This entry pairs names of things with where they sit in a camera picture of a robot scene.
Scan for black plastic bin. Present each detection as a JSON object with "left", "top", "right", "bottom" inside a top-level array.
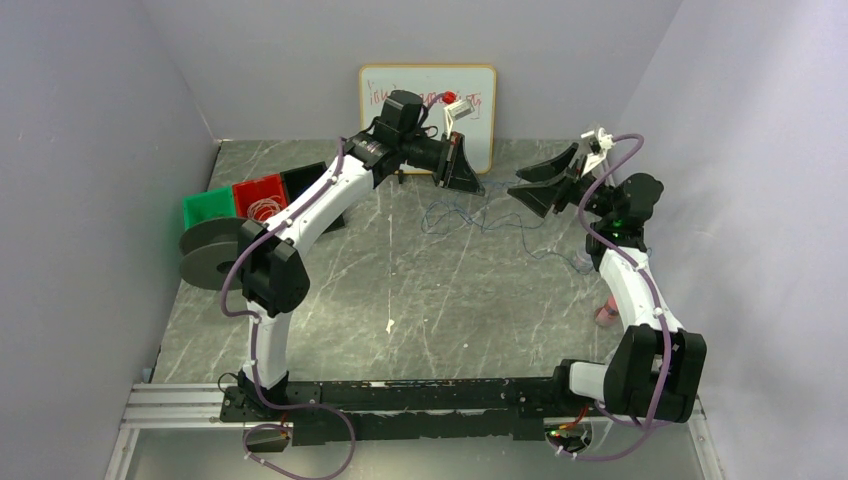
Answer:
[{"left": 279, "top": 162, "right": 327, "bottom": 207}]

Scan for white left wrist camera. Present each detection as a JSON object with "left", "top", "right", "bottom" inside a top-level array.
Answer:
[{"left": 441, "top": 91, "right": 475, "bottom": 135}]

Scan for white coiled cables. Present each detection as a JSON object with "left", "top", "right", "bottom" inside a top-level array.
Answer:
[{"left": 248, "top": 196, "right": 283, "bottom": 223}]

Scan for red plastic bin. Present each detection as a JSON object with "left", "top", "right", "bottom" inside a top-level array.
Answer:
[{"left": 232, "top": 173, "right": 287, "bottom": 222}]

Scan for whiteboard with red writing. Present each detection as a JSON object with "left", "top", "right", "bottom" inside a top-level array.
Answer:
[{"left": 359, "top": 64, "right": 497, "bottom": 173}]

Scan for green plastic bin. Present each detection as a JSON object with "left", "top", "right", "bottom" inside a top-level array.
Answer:
[{"left": 182, "top": 186, "right": 237, "bottom": 230}]

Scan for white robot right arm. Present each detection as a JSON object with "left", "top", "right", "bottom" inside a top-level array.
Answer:
[{"left": 508, "top": 143, "right": 707, "bottom": 423}]

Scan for pink small bottle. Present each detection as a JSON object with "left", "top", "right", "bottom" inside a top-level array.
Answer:
[{"left": 594, "top": 295, "right": 620, "bottom": 327}]

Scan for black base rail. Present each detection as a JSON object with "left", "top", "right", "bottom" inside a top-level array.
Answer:
[{"left": 219, "top": 376, "right": 591, "bottom": 446}]

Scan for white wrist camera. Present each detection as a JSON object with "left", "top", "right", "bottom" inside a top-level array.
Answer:
[
  {"left": 441, "top": 91, "right": 475, "bottom": 135},
  {"left": 579, "top": 126, "right": 615, "bottom": 177}
]

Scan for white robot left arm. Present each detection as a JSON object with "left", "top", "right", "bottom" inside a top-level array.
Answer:
[{"left": 228, "top": 90, "right": 484, "bottom": 405}]

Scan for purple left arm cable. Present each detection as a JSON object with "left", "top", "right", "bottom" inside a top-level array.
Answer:
[{"left": 218, "top": 92, "right": 360, "bottom": 480}]

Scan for black cable spool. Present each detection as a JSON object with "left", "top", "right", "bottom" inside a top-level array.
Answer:
[{"left": 179, "top": 217, "right": 247, "bottom": 291}]

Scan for aluminium frame rail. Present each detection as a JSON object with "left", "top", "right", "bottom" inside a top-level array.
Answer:
[{"left": 105, "top": 383, "right": 726, "bottom": 479}]

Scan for clear plastic cup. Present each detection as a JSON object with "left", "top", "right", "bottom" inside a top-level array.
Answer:
[{"left": 573, "top": 247, "right": 595, "bottom": 274}]

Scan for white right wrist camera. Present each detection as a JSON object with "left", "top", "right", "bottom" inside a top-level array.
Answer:
[{"left": 579, "top": 126, "right": 615, "bottom": 177}]

